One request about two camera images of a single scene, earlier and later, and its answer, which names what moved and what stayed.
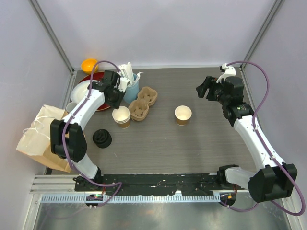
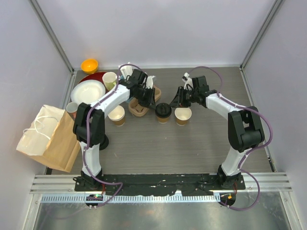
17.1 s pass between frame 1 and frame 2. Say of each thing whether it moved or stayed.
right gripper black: moved
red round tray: stayed
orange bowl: stayed
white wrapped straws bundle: stayed
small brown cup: stayed
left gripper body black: moved
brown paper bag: stayed
